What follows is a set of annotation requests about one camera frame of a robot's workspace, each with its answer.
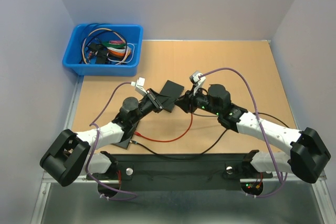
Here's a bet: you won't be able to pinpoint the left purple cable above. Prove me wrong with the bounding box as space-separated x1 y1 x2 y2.
86 81 138 201

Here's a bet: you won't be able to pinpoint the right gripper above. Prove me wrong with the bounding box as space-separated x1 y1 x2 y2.
173 85 221 116

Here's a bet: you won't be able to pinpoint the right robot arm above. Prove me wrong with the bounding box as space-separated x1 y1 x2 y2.
175 84 331 184

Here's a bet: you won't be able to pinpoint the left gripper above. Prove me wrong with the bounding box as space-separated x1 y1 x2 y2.
131 88 176 124

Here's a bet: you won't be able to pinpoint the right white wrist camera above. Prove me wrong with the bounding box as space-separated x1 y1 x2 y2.
190 71 206 96

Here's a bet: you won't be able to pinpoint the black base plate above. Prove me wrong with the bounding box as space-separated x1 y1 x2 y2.
92 153 272 192

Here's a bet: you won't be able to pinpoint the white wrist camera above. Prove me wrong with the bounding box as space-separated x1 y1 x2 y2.
190 71 206 96
131 77 147 96

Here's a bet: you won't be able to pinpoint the aluminium frame rail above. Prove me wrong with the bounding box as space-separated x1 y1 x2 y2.
41 77 329 183

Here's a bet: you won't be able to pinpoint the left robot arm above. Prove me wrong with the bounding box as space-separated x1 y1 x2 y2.
39 89 176 187

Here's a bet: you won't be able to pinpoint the black ethernet cable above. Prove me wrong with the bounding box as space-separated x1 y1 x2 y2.
130 112 291 161

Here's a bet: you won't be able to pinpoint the tangled cables in bin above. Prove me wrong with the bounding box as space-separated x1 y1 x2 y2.
80 23 137 66

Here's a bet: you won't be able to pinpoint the red ethernet cable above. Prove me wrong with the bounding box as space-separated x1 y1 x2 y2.
133 112 194 143

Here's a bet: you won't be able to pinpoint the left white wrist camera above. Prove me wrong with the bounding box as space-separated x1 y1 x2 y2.
131 77 147 96

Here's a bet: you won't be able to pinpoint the blue plastic bin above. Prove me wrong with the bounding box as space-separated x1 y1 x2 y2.
62 23 143 77

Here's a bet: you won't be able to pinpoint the black network switch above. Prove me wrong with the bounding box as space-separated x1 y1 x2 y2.
113 122 139 150
160 80 184 113

